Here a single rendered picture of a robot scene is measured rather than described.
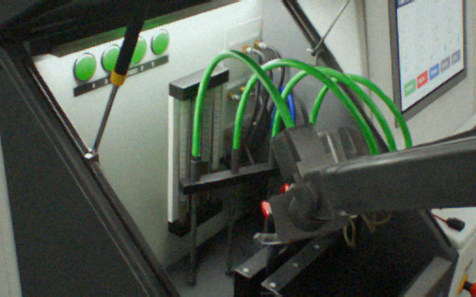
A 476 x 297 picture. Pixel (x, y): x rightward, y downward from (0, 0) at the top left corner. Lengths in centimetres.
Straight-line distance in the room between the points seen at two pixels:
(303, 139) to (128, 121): 50
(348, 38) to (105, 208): 70
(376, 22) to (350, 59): 11
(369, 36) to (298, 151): 68
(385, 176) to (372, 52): 85
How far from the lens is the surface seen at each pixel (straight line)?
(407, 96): 163
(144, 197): 136
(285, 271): 130
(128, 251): 96
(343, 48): 144
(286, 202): 92
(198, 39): 133
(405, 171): 60
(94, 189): 96
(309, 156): 81
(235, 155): 133
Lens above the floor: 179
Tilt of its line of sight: 29 degrees down
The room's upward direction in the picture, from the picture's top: 4 degrees clockwise
